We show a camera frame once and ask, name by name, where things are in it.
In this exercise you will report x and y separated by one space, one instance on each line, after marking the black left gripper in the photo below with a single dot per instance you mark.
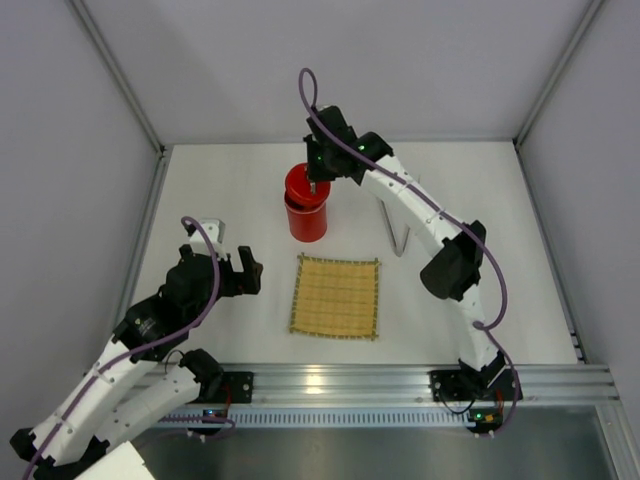
228 279

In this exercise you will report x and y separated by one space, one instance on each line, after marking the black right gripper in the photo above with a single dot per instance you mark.
317 170

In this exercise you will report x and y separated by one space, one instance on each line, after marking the red round lid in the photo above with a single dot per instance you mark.
302 191

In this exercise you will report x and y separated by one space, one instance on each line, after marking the red cylindrical container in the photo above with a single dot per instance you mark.
306 224

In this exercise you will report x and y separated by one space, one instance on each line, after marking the steel serving tongs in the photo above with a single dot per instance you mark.
390 230

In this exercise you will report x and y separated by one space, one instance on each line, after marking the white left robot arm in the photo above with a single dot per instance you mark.
98 417

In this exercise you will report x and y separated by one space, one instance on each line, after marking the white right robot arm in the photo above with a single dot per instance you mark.
455 249

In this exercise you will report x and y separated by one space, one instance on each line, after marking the square bamboo tray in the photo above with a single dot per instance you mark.
335 298

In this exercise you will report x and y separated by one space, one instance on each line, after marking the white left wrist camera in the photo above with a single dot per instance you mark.
214 230

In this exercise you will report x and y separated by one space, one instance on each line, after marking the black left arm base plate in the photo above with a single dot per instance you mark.
235 387

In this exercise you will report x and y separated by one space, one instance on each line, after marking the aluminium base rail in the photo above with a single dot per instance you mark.
369 396

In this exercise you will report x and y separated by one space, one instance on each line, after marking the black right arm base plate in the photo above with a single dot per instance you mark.
458 385

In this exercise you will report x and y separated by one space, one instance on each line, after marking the left aluminium frame post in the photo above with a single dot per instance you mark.
108 59

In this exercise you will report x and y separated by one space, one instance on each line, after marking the aluminium frame post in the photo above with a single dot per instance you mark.
560 67
108 59

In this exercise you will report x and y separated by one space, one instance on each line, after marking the right aluminium frame post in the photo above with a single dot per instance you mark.
560 67

